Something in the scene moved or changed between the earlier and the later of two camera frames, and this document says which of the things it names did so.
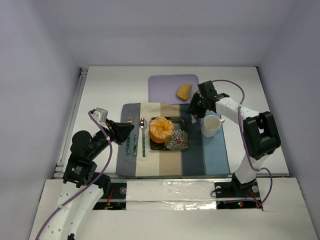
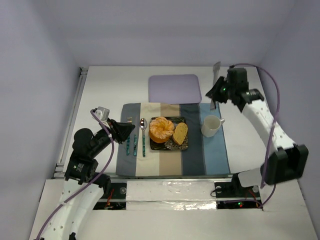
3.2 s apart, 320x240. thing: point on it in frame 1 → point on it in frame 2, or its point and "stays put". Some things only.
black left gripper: x=113 y=130 stays put
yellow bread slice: x=184 y=91 → x=180 y=132
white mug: x=210 y=125 stays put
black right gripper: x=200 y=102 → x=222 y=89
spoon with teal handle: x=143 y=123 stays put
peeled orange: x=160 y=129 stays put
